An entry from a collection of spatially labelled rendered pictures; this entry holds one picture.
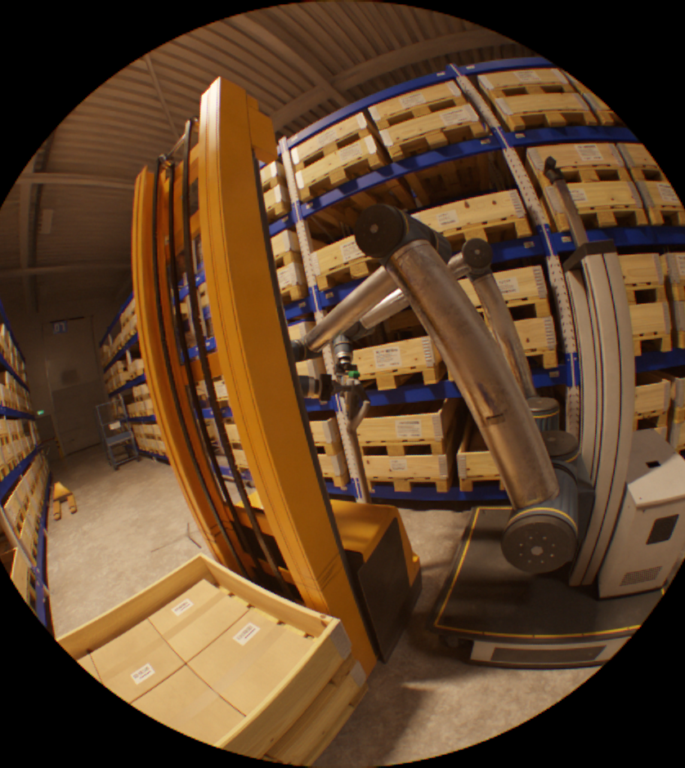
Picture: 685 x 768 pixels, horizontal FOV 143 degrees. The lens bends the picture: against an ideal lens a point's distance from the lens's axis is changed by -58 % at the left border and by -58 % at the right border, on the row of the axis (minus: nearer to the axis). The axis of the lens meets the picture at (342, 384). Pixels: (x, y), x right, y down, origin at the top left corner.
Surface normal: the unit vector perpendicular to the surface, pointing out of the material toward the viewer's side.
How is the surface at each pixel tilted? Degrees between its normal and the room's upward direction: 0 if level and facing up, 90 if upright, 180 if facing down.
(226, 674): 0
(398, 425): 90
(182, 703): 0
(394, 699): 0
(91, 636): 90
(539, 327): 90
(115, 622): 90
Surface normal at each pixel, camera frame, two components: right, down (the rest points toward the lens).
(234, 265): 0.84, -0.12
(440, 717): -0.21, -0.97
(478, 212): -0.49, 0.21
